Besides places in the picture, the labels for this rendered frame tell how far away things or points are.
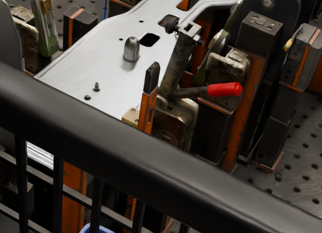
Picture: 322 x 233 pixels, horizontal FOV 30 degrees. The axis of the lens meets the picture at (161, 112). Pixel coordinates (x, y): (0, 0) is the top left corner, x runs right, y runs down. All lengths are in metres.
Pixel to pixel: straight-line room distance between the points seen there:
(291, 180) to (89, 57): 0.58
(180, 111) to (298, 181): 0.52
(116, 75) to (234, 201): 0.92
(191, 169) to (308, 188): 1.21
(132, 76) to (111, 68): 0.05
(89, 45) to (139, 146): 0.97
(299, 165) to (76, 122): 1.26
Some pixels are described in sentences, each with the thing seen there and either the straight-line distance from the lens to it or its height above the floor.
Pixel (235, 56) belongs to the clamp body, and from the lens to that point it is 1.16.
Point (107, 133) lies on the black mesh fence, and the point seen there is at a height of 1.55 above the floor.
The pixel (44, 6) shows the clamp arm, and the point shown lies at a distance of 1.18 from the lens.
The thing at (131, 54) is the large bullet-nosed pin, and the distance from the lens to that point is 1.20.
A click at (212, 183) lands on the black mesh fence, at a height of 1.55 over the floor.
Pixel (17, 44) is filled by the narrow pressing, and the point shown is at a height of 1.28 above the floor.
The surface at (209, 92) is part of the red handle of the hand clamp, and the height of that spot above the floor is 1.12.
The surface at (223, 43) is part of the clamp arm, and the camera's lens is 1.14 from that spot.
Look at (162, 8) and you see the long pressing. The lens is 1.38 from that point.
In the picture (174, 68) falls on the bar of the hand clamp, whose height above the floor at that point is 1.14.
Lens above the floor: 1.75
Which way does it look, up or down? 43 degrees down
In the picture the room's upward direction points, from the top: 10 degrees clockwise
